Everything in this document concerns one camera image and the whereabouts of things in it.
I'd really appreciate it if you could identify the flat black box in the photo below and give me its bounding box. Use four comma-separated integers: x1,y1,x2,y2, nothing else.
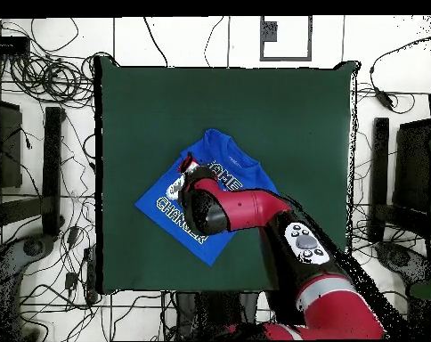
0,35,31,56

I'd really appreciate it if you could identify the dark green table cloth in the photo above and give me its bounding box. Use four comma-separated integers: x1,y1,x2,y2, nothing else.
94,54,361,295

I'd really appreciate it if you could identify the black power adapter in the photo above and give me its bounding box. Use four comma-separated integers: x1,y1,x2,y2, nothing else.
373,86,396,110

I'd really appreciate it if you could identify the black power strip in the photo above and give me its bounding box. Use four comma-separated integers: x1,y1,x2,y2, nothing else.
82,246,97,304

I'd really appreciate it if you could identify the blue shirt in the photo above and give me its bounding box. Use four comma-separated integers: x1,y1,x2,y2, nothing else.
134,128,281,267

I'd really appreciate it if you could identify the coiled black cable bundle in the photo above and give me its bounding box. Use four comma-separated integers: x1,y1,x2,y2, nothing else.
8,53,95,108

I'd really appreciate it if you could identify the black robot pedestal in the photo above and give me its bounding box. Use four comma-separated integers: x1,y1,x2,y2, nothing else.
174,290,260,341

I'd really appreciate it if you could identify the black equipment box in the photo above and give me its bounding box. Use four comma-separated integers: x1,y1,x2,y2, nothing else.
393,118,431,215
0,97,24,190

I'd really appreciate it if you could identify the grey square floor frame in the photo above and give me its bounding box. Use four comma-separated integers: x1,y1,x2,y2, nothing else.
259,15,313,62

